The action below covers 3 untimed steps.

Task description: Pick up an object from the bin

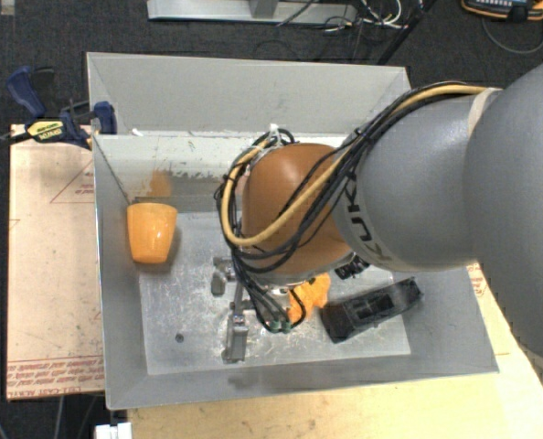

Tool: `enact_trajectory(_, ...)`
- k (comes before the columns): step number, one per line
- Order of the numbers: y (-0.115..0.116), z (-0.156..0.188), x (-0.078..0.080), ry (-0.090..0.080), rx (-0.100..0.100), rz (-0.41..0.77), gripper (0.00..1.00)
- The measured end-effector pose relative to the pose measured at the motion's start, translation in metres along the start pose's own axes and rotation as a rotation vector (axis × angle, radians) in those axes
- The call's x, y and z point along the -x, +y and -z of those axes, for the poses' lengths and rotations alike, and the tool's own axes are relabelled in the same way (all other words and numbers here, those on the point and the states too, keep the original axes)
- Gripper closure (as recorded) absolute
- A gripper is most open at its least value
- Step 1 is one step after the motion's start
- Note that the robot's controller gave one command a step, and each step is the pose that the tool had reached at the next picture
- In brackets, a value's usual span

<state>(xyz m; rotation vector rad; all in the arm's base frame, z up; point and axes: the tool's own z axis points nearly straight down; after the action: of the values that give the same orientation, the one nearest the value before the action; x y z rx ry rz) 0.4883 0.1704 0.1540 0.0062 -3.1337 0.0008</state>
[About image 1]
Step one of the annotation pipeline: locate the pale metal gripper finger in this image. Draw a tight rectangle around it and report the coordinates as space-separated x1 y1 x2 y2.
222 313 250 365
210 256 237 297

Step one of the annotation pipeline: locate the orange crumpled object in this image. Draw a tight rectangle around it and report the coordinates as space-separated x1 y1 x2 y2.
287 272 333 325

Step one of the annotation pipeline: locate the grey metal bin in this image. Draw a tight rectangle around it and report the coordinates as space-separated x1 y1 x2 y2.
86 51 500 412

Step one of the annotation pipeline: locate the orange cup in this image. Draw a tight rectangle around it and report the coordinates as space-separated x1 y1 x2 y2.
125 202 179 265

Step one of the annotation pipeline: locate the brown cardboard board red print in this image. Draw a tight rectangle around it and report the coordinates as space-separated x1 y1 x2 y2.
5 123 106 402

